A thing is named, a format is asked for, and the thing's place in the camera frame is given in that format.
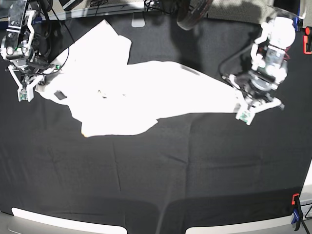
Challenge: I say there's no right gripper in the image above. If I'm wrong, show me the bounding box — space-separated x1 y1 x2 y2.
5 60 61 89

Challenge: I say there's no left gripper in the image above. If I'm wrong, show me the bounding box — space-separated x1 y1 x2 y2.
221 70 284 115

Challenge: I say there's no white printed t-shirt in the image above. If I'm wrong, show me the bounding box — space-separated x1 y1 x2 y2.
36 20 238 137

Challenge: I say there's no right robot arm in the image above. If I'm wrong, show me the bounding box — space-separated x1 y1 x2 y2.
0 0 62 96

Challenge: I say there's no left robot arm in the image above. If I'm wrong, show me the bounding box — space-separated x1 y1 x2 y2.
219 16 295 121

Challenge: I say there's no red black clamp far right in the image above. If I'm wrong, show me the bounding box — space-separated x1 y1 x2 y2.
303 27 312 55

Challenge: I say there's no black table cloth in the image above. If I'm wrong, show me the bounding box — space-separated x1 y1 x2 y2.
0 15 312 230

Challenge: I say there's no red blue clamp near right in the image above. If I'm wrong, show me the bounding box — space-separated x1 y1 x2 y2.
291 193 303 231

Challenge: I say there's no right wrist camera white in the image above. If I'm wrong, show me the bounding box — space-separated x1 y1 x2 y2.
17 89 34 102

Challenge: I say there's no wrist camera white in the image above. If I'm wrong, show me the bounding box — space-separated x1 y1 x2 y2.
17 89 34 102
235 110 255 126

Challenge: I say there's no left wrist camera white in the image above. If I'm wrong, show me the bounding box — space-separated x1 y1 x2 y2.
235 110 255 126

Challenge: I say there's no black red cable bundle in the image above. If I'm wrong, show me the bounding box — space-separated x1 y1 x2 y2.
176 0 216 31

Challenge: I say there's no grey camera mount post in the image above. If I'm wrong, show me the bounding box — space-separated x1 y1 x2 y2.
131 12 145 28

